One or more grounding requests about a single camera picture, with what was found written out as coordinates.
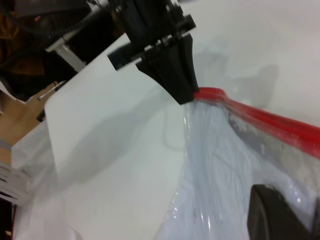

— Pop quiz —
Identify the black braided cable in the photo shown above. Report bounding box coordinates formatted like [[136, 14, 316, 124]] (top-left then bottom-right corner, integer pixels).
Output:
[[0, 0, 93, 38]]

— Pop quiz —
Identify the silver metal post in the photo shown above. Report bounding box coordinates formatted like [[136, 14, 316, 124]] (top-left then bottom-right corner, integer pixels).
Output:
[[45, 37, 87, 72]]

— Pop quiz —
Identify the brown cardboard box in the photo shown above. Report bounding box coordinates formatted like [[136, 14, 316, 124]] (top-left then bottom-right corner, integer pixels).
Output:
[[0, 79, 67, 151]]

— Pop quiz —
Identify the transparent plastic bag red zipper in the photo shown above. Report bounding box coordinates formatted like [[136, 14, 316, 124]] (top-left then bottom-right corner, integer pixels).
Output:
[[154, 86, 320, 240]]

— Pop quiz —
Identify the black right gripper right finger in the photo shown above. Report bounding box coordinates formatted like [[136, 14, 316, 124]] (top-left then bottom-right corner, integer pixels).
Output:
[[312, 199, 320, 238]]

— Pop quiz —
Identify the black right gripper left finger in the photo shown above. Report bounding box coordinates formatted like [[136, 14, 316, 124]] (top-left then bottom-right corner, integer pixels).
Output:
[[246, 184, 312, 240]]

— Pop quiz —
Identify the white slatted rack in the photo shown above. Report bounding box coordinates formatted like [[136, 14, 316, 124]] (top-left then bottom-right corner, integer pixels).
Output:
[[0, 159, 33, 207]]

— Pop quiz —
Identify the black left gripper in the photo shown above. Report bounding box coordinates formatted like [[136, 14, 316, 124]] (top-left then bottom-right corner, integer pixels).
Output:
[[107, 0, 200, 105]]

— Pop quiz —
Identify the thin metal rod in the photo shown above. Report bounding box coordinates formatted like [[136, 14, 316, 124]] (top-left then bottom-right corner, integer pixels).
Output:
[[37, 81, 66, 101]]

